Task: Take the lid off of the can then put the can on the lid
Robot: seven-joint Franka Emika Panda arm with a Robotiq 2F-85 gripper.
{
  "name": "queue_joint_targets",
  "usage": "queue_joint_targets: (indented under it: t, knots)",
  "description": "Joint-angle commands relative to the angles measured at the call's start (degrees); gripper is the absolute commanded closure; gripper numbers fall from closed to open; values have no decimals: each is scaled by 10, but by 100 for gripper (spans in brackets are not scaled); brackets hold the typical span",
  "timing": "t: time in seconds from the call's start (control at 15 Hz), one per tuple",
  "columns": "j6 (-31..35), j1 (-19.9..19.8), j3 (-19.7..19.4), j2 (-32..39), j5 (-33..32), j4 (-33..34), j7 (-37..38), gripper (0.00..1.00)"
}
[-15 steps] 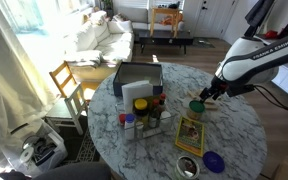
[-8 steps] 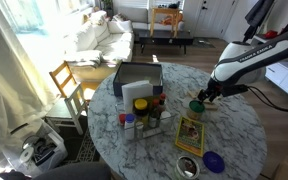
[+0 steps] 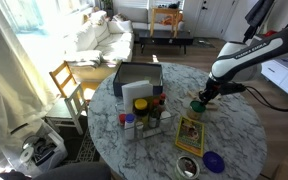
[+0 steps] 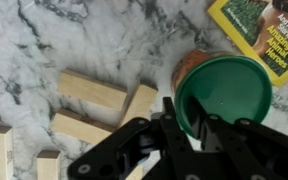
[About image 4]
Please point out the yellow dog book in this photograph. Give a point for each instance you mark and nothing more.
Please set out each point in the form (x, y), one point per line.
(267, 36)

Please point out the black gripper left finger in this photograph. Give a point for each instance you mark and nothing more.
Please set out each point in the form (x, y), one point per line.
(170, 133)

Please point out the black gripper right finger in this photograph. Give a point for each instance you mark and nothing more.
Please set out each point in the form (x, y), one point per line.
(250, 146)

